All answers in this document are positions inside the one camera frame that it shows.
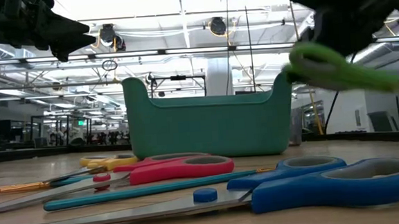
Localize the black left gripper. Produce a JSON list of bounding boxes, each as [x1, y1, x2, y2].
[[1, 0, 98, 65]]

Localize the green-handled scissors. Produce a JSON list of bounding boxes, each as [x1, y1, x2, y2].
[[280, 36, 399, 103]]

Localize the yellow-handled scissors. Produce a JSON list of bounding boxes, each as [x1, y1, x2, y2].
[[42, 152, 141, 183]]

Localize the blue-handled scissors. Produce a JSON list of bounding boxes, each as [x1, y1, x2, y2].
[[0, 150, 399, 224]]

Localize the teal plastic bin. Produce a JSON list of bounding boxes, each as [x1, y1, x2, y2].
[[121, 67, 297, 164]]

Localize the red-handled scissors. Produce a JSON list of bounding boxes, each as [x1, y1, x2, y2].
[[0, 148, 238, 215]]

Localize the gray chair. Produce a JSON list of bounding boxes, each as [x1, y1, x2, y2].
[[366, 109, 399, 134]]

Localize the black ceiling cable reel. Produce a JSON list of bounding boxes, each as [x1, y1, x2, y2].
[[98, 23, 117, 44], [209, 15, 227, 36]]

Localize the black hanging cable loop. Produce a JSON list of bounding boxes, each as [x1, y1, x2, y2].
[[100, 58, 118, 72]]

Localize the yellow cable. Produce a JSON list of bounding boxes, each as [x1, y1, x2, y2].
[[307, 89, 325, 137]]

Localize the black gantry frame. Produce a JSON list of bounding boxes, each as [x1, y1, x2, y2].
[[148, 73, 208, 99]]

